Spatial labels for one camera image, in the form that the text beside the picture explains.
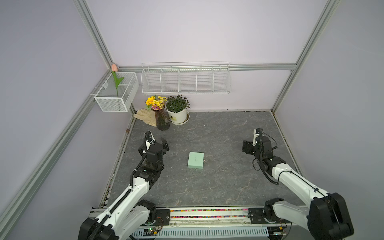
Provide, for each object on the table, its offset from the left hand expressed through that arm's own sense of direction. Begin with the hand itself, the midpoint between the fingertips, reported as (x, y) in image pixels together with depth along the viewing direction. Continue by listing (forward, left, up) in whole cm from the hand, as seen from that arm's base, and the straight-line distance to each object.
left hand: (154, 141), depth 80 cm
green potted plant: (+29, -12, -1) cm, 31 cm away
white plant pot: (+28, -12, -14) cm, 33 cm away
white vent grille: (-40, -22, -20) cm, 50 cm away
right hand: (0, -55, -6) cm, 55 cm away
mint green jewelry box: (-5, -22, -17) cm, 28 cm away
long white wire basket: (+41, -19, +11) cm, 46 cm away
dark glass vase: (+24, -1, -10) cm, 26 cm away
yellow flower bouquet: (+25, 0, +5) cm, 25 cm away
